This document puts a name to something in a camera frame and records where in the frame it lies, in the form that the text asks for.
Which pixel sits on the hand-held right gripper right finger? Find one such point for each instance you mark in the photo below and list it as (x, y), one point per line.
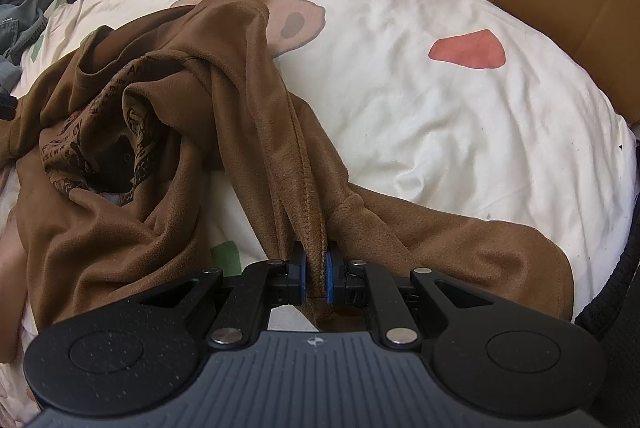
(330, 278)

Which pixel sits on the blue denim shirt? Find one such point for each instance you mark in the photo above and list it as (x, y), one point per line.
(20, 33)

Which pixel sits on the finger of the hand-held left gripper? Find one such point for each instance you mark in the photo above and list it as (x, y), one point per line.
(6, 108)

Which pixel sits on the cream bear-print bed sheet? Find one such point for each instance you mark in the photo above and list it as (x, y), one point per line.
(450, 118)

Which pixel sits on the dark cloth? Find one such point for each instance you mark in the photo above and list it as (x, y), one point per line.
(615, 298)

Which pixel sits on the brown t-shirt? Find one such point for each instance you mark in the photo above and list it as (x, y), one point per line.
(150, 233)

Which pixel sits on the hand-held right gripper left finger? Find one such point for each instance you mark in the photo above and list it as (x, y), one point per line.
(300, 278)

